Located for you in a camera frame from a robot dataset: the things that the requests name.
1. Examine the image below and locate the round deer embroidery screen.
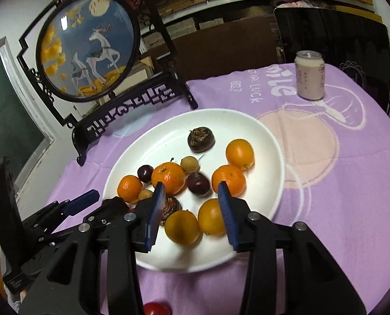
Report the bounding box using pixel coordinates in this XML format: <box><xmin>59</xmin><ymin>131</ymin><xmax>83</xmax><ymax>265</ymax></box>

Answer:
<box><xmin>17</xmin><ymin>0</ymin><xmax>198</xmax><ymax>166</ymax></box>

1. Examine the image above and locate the yellow-green tomato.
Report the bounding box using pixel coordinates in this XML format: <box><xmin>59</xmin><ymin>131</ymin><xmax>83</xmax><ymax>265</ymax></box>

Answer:
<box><xmin>198</xmin><ymin>198</ymin><xmax>226</xmax><ymax>236</ymax></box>
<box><xmin>164</xmin><ymin>211</ymin><xmax>200</xmax><ymax>246</ymax></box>

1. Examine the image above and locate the white oval plate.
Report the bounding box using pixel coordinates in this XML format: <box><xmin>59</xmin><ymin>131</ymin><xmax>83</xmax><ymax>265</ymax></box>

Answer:
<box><xmin>103</xmin><ymin>109</ymin><xmax>285</xmax><ymax>272</ymax></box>

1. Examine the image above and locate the dark purple plum with stem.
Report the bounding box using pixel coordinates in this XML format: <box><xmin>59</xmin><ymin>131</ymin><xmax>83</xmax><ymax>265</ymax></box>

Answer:
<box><xmin>186</xmin><ymin>172</ymin><xmax>211</xmax><ymax>196</ymax></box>

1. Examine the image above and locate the black chair back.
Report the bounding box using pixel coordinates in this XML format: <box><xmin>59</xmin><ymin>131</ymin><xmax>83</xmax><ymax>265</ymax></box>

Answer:
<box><xmin>274</xmin><ymin>7</ymin><xmax>390</xmax><ymax>109</ymax></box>

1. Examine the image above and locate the small orange citrus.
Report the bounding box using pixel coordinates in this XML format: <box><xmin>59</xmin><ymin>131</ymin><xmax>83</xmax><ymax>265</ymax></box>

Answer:
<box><xmin>211</xmin><ymin>165</ymin><xmax>246</xmax><ymax>197</ymax></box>

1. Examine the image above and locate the large orange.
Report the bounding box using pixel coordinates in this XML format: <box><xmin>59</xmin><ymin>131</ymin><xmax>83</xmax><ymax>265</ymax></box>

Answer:
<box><xmin>117</xmin><ymin>175</ymin><xmax>143</xmax><ymax>203</ymax></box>

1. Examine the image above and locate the tan longan fruit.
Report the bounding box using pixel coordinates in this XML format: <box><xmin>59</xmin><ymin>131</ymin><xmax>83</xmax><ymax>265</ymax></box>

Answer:
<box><xmin>180</xmin><ymin>156</ymin><xmax>199</xmax><ymax>174</ymax></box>

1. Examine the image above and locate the pale pink drink can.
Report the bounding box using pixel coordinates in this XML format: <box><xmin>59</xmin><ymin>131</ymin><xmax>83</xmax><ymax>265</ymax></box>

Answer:
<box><xmin>295</xmin><ymin>50</ymin><xmax>325</xmax><ymax>101</ymax></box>

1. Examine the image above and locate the oval orange kumquat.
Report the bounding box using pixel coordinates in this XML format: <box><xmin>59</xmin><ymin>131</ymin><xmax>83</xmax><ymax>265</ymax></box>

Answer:
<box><xmin>226</xmin><ymin>139</ymin><xmax>255</xmax><ymax>171</ymax></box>

